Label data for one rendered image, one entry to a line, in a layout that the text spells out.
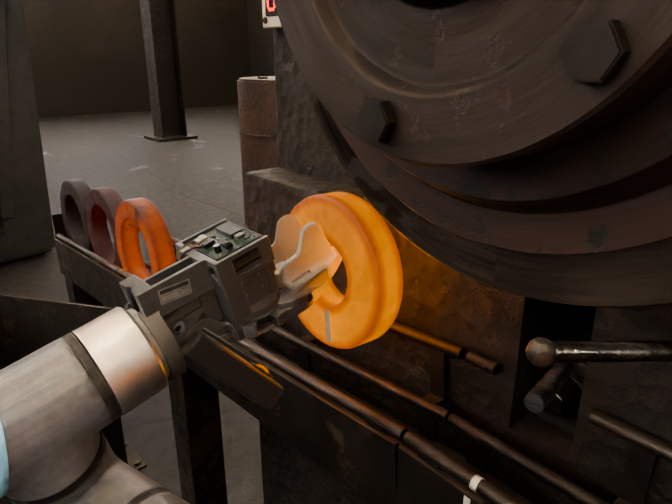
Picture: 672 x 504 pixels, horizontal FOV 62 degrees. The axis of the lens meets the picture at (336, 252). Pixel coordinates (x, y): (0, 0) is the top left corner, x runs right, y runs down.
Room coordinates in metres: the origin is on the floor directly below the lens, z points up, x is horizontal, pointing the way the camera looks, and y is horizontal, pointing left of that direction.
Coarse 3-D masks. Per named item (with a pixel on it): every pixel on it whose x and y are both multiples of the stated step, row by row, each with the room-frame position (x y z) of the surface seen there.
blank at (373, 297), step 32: (320, 224) 0.52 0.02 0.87; (352, 224) 0.49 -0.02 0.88; (384, 224) 0.50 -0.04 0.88; (352, 256) 0.49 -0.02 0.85; (384, 256) 0.47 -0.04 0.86; (352, 288) 0.48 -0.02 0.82; (384, 288) 0.46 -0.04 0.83; (320, 320) 0.52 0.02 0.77; (352, 320) 0.48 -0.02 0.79; (384, 320) 0.47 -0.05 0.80
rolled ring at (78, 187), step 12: (72, 180) 1.20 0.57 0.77; (60, 192) 1.24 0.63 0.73; (72, 192) 1.17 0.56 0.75; (84, 192) 1.16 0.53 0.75; (72, 204) 1.24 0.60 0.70; (84, 204) 1.14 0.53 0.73; (72, 216) 1.25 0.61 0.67; (84, 216) 1.13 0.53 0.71; (72, 228) 1.24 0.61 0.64; (84, 228) 1.14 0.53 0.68; (72, 240) 1.22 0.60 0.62; (84, 240) 1.15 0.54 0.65
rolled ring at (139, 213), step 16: (128, 208) 0.91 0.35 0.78; (144, 208) 0.89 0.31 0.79; (128, 224) 0.95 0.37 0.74; (144, 224) 0.86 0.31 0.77; (160, 224) 0.87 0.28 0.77; (128, 240) 0.96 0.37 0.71; (160, 240) 0.85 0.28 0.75; (128, 256) 0.95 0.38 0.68; (160, 256) 0.84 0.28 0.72; (144, 272) 0.95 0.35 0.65
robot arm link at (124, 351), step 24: (120, 312) 0.39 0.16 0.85; (96, 336) 0.36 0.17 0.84; (120, 336) 0.36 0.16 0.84; (144, 336) 0.37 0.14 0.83; (96, 360) 0.35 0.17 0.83; (120, 360) 0.35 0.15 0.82; (144, 360) 0.36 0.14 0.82; (120, 384) 0.35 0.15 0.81; (144, 384) 0.36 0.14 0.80; (120, 408) 0.38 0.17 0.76
